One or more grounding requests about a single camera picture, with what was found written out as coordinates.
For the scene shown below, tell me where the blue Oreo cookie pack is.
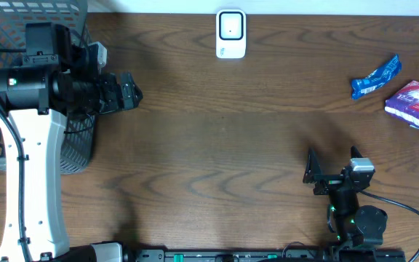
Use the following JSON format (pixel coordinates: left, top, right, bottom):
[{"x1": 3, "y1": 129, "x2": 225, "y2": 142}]
[{"x1": 351, "y1": 54, "x2": 402, "y2": 100}]

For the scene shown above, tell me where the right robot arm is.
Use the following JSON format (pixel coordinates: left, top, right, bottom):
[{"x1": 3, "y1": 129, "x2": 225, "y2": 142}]
[{"x1": 303, "y1": 146, "x2": 388, "y2": 261}]

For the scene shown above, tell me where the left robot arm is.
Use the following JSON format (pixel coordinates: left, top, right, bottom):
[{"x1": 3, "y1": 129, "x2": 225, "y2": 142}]
[{"x1": 0, "y1": 23, "x2": 143, "y2": 261}]

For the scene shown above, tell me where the white barcode scanner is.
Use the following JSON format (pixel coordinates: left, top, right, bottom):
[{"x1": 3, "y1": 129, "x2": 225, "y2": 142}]
[{"x1": 215, "y1": 9, "x2": 247, "y2": 59}]

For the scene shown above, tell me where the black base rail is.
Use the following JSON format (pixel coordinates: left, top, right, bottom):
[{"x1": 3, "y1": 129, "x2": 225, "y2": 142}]
[{"x1": 122, "y1": 247, "x2": 406, "y2": 262}]

